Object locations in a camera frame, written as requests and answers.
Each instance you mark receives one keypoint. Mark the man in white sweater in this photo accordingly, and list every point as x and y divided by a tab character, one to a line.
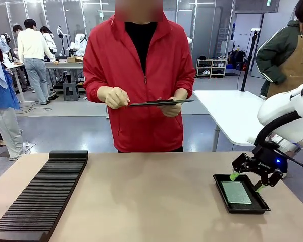
32	50

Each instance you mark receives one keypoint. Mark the person in blue shirt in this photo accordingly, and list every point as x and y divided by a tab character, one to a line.
2	100

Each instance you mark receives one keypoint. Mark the person's left forearm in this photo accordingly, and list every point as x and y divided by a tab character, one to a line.
181	93

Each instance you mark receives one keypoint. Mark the white background workbench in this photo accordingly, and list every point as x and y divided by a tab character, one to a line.
65	64

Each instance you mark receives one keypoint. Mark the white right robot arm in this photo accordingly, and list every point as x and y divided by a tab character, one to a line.
293	113

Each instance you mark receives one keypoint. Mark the dark-haired person in white top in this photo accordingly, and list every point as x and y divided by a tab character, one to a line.
49	37

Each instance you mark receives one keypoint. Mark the pile of black bags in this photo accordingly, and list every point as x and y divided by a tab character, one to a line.
237	60

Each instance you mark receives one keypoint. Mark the person in red jacket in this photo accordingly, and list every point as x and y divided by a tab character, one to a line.
141	63

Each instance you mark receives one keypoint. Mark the brown cardboard box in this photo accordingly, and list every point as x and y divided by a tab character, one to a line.
75	59

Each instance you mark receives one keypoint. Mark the black plastic tray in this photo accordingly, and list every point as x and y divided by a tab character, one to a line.
257	204

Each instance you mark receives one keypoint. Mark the black clipboard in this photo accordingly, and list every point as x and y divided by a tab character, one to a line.
161	102

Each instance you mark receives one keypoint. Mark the wooden shoe shelf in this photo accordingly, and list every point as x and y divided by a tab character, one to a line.
212	68

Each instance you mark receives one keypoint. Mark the grey step stool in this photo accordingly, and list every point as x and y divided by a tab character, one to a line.
71	92

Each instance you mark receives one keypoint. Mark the dark wall monitor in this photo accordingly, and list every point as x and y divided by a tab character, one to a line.
256	5

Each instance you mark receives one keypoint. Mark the person in brown apron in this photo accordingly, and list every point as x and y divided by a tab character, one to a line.
288	55

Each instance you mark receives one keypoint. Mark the person's left hand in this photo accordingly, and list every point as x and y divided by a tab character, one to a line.
170	109

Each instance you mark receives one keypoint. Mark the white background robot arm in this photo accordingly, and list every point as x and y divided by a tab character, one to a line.
77	44

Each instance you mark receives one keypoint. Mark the green perforated PCB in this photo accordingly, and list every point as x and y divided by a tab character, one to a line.
236	192

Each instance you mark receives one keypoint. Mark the person's right hand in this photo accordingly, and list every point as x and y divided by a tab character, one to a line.
116	98

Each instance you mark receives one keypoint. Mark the white side table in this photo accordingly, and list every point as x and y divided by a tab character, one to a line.
229	113

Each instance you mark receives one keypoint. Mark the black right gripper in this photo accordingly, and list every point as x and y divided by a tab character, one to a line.
266	161

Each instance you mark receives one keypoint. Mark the black tripod pole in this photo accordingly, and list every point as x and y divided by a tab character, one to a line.
248	60

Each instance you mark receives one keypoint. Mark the black slotted PCB rack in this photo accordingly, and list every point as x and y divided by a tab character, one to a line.
40	199

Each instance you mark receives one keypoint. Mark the background person with short hair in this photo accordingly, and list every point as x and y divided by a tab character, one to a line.
16	29

